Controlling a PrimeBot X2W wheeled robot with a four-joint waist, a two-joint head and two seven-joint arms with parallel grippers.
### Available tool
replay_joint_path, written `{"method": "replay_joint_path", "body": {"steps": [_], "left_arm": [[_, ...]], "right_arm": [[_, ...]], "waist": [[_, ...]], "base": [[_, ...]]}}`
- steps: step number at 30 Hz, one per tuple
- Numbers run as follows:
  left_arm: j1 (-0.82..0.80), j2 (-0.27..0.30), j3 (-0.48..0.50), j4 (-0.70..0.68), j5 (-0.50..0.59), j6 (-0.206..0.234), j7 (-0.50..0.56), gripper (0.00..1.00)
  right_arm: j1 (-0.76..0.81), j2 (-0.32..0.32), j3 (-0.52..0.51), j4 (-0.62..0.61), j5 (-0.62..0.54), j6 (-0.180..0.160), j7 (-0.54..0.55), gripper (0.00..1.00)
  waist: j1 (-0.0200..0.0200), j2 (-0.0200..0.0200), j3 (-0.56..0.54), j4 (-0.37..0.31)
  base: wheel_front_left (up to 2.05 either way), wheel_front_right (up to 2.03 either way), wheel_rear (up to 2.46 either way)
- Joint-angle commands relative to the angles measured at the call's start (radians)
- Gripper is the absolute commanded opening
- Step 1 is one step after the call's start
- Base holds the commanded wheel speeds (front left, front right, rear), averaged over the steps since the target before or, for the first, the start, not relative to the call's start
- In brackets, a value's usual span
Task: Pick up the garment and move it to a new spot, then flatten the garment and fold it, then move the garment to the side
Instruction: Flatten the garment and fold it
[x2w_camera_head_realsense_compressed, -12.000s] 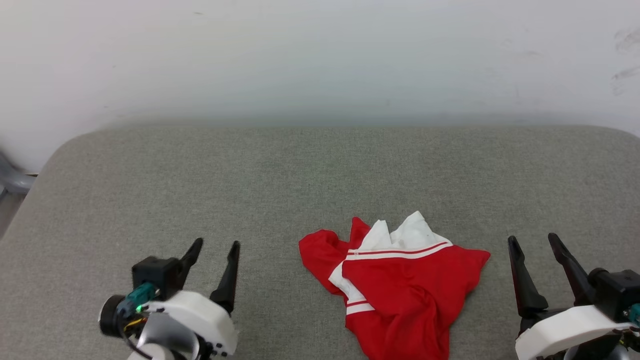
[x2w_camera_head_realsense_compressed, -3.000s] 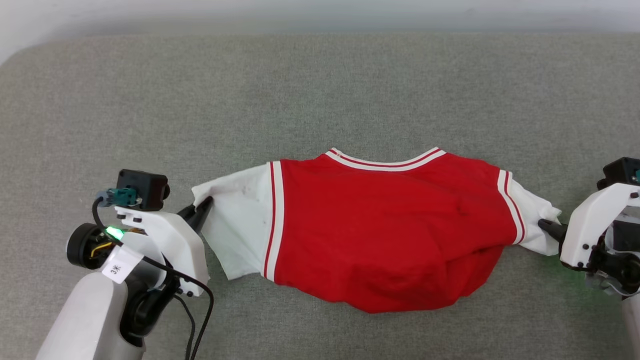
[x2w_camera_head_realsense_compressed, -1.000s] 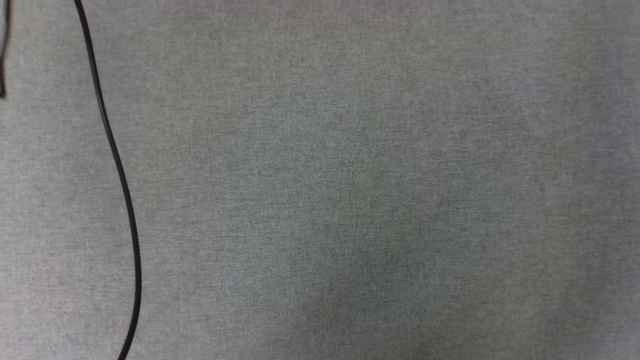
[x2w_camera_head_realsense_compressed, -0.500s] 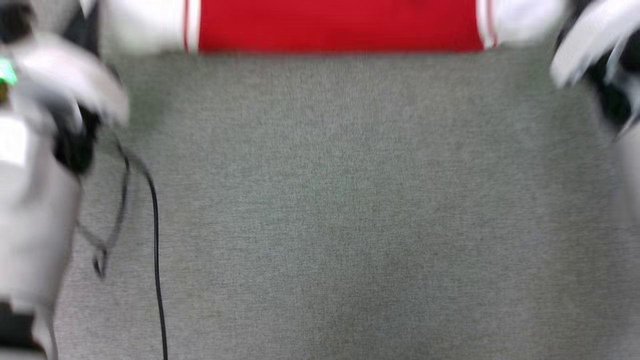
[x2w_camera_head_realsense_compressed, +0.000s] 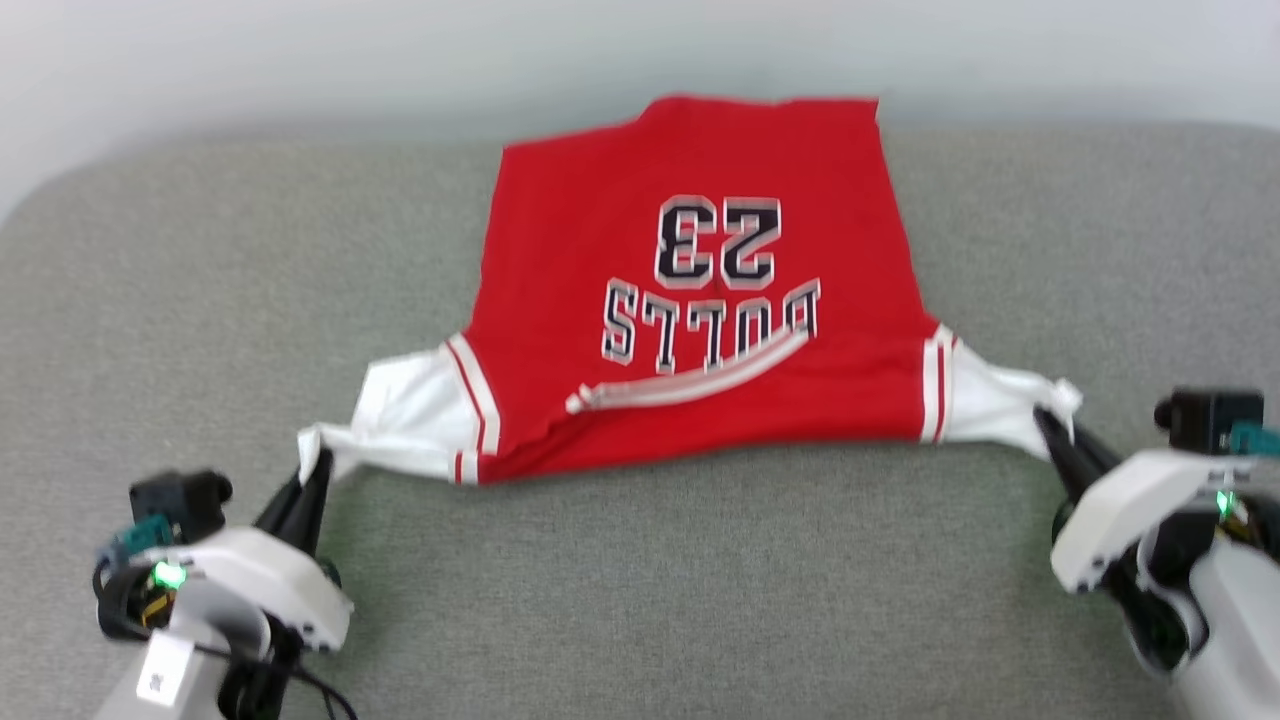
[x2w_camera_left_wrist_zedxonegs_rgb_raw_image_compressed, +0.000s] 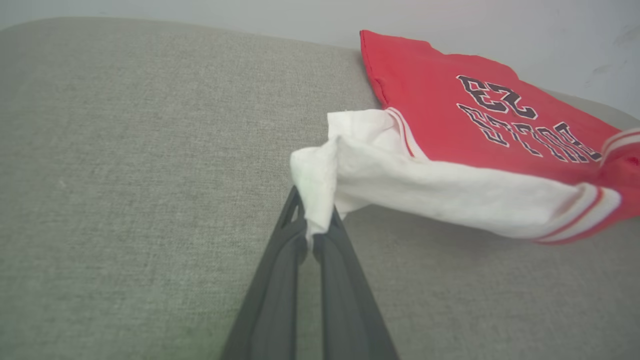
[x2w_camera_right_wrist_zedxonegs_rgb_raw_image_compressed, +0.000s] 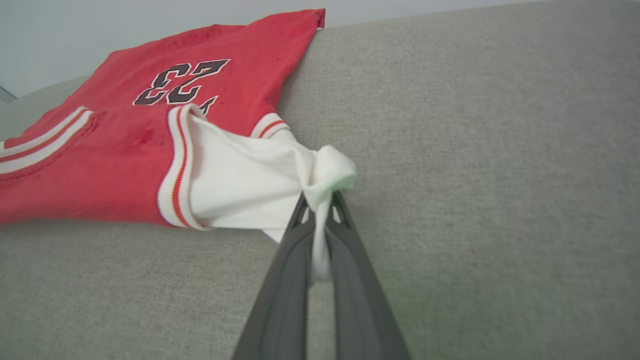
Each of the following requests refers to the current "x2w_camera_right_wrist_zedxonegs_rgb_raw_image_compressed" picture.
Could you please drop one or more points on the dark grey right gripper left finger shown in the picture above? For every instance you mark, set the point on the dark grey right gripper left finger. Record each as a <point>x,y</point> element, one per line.
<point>285,300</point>

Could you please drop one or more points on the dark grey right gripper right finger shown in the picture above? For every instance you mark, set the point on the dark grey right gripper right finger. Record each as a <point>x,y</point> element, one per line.
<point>360,310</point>

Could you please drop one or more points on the red basketball jersey number 23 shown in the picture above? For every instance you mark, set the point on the red basketball jersey number 23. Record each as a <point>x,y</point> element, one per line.
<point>125,165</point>

